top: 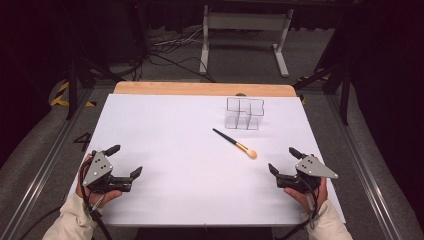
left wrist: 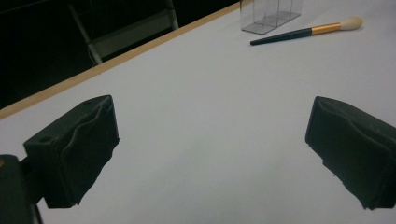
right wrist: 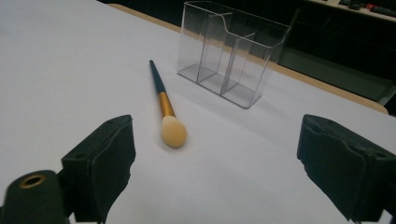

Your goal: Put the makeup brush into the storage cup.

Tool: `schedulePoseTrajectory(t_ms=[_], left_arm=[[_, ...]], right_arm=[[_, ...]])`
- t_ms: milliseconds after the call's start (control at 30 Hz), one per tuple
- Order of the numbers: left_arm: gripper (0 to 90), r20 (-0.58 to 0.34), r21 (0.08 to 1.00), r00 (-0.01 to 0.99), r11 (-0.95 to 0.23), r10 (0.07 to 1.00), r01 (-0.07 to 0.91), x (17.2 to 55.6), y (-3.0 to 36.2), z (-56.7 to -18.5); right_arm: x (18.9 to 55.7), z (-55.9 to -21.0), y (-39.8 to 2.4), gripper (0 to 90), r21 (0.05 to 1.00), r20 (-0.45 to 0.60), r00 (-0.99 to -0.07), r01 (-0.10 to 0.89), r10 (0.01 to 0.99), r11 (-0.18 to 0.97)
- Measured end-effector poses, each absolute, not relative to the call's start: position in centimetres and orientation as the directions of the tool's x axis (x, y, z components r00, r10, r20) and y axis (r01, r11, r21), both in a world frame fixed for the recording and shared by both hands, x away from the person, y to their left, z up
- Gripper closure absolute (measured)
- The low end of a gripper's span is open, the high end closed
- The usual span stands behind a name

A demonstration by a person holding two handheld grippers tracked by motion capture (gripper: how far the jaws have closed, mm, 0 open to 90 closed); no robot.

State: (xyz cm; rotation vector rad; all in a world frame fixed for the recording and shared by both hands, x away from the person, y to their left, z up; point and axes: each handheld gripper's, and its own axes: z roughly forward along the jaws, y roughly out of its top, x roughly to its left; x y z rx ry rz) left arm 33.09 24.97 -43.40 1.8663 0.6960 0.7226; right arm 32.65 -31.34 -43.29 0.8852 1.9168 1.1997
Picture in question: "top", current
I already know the clear acrylic organizer box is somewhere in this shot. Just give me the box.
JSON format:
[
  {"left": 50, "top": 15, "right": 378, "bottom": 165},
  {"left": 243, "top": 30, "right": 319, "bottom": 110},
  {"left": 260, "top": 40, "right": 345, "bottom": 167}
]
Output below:
[{"left": 223, "top": 96, "right": 266, "bottom": 131}]

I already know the person's left hand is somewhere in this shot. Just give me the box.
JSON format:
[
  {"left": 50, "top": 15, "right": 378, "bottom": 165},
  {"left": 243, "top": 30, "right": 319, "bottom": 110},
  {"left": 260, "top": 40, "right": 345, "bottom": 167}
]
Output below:
[{"left": 75, "top": 152, "right": 124, "bottom": 209}]

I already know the black handled makeup brush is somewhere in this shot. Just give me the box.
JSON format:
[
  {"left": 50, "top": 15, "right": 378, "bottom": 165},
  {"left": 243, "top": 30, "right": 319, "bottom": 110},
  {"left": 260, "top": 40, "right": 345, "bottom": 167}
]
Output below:
[{"left": 212, "top": 127, "right": 259, "bottom": 160}]

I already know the black floor cable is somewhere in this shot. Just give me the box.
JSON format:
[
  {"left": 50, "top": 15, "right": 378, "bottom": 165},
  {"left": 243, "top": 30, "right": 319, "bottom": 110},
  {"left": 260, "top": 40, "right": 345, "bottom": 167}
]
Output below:
[{"left": 17, "top": 205, "right": 64, "bottom": 240}]

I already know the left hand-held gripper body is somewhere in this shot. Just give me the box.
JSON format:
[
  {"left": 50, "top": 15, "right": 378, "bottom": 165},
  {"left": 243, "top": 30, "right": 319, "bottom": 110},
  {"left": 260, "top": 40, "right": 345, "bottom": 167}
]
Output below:
[{"left": 82, "top": 150, "right": 133, "bottom": 195}]

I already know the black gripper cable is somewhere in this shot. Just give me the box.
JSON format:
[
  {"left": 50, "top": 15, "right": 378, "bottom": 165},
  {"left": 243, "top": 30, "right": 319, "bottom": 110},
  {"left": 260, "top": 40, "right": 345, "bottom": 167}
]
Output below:
[
  {"left": 79, "top": 158, "right": 114, "bottom": 240},
  {"left": 274, "top": 179, "right": 322, "bottom": 240}
]

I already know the white metal table frame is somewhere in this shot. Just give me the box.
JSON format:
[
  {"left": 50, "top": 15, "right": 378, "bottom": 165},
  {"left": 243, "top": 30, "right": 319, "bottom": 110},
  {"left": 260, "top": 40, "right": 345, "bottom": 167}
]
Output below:
[{"left": 198, "top": 4, "right": 295, "bottom": 79}]

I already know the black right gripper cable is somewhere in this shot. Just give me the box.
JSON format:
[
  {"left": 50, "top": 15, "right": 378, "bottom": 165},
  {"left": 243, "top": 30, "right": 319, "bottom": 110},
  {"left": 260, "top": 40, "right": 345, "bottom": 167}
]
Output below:
[{"left": 274, "top": 179, "right": 322, "bottom": 240}]

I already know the black tripod stand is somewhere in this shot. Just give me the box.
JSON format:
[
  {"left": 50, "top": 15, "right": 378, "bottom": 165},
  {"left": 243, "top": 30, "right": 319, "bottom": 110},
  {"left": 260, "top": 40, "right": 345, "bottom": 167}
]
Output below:
[
  {"left": 292, "top": 61, "right": 353, "bottom": 127},
  {"left": 64, "top": 54, "right": 126, "bottom": 121}
]

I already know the yellow black floor tape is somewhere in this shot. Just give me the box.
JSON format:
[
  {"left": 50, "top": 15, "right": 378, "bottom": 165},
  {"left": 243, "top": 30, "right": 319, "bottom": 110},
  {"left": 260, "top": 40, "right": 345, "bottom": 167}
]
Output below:
[{"left": 49, "top": 80, "right": 98, "bottom": 108}]

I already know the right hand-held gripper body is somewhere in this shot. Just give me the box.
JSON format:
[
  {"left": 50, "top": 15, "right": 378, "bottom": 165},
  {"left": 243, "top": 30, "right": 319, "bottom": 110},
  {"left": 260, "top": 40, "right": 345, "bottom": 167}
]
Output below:
[{"left": 275, "top": 154, "right": 340, "bottom": 195}]

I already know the aluminium floor rail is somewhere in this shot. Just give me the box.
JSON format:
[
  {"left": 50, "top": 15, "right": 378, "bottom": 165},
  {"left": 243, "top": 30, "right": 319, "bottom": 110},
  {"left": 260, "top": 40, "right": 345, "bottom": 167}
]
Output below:
[
  {"left": 324, "top": 94, "right": 405, "bottom": 240},
  {"left": 0, "top": 87, "right": 95, "bottom": 240}
]

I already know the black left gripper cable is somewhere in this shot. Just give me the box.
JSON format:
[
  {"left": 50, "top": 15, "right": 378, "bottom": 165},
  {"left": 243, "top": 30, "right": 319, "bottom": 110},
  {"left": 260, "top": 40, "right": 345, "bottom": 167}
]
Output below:
[{"left": 79, "top": 158, "right": 114, "bottom": 240}]

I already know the wooden table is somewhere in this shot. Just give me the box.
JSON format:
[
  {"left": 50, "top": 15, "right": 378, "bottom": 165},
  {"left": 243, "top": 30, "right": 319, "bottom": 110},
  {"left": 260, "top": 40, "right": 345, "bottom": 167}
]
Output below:
[{"left": 112, "top": 81, "right": 298, "bottom": 99}]

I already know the white table cover board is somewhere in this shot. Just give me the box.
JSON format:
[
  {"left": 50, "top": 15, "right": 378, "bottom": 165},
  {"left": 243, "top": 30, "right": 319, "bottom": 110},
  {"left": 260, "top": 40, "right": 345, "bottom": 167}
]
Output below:
[{"left": 67, "top": 93, "right": 347, "bottom": 228}]

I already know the bundle of floor cables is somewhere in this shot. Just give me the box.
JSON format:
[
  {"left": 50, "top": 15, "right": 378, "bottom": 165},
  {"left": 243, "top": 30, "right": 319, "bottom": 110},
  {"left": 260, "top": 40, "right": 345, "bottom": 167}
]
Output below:
[{"left": 145, "top": 25, "right": 218, "bottom": 84}]

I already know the person's right hand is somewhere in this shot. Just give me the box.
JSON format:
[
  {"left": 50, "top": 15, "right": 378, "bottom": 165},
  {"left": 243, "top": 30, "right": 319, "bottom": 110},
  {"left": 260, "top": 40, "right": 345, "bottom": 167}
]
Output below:
[{"left": 283, "top": 177, "right": 329, "bottom": 214}]

